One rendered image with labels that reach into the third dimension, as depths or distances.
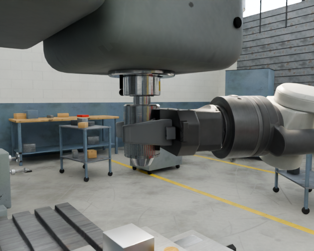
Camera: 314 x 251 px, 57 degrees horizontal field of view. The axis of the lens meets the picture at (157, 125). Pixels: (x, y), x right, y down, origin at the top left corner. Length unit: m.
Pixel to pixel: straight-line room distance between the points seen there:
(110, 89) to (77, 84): 0.92
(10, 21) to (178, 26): 0.15
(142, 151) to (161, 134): 0.03
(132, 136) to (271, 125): 0.18
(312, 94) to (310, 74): 8.03
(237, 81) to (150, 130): 6.14
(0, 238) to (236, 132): 0.66
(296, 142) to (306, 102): 0.06
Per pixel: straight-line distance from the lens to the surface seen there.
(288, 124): 0.44
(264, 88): 6.32
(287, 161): 0.48
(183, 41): 0.29
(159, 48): 0.28
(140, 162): 0.37
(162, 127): 0.35
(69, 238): 0.80
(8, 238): 0.85
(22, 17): 0.27
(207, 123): 0.36
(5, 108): 6.89
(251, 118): 0.39
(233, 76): 6.51
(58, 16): 0.26
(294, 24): 8.89
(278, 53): 8.99
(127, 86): 0.36
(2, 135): 6.92
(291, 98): 0.44
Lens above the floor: 1.28
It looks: 5 degrees down
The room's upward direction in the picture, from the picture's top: straight up
